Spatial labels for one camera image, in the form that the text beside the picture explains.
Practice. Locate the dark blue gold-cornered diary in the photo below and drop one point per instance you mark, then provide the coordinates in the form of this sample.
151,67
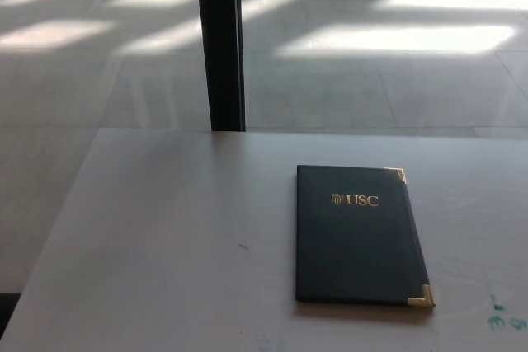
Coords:
354,240

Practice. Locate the black vertical post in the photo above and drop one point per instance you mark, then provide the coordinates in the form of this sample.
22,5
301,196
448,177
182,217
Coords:
220,38

